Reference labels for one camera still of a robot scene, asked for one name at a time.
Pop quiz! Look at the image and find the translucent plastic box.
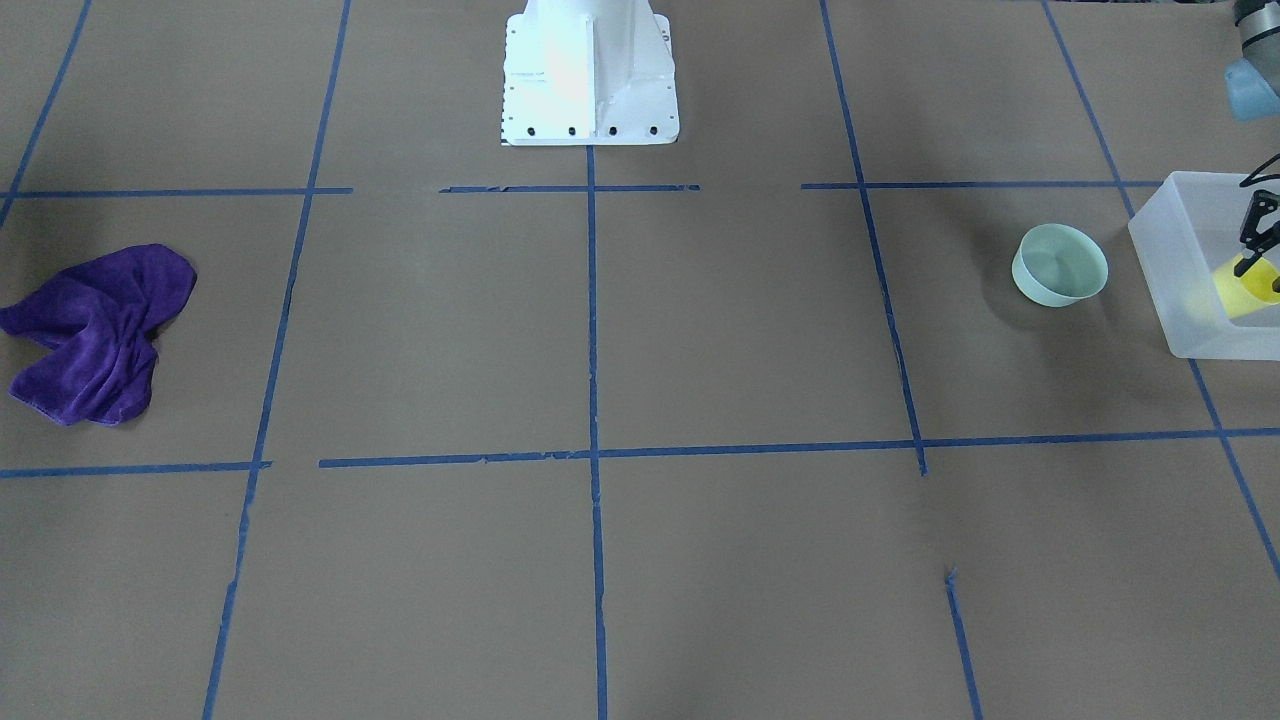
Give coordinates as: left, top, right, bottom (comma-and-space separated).
1128, 170, 1279, 361

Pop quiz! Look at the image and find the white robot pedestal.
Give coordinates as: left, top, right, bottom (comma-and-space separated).
500, 1, 681, 147

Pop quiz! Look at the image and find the purple cloth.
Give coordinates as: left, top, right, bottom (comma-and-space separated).
1, 243, 197, 427

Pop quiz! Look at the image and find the yellow plastic cup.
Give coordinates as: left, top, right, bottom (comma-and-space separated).
1185, 255, 1279, 320

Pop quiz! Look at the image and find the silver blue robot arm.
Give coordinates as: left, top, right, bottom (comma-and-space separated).
1224, 1, 1279, 278

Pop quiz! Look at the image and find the pale green bowl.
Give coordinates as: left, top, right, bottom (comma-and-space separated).
1011, 223, 1110, 307

